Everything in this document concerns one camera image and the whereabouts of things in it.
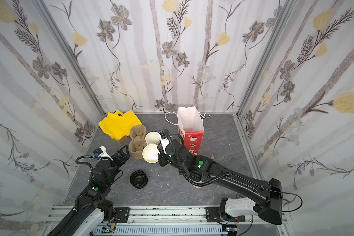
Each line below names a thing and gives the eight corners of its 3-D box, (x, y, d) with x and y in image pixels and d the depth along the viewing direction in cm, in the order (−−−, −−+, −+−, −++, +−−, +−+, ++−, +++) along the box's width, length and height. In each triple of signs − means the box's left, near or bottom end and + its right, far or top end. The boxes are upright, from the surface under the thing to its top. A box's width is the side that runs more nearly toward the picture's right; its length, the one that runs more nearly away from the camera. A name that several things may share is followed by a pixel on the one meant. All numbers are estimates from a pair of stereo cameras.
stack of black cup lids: (131, 189, 84) (128, 185, 79) (134, 175, 90) (131, 170, 84) (146, 189, 85) (144, 185, 79) (148, 175, 90) (146, 170, 84)
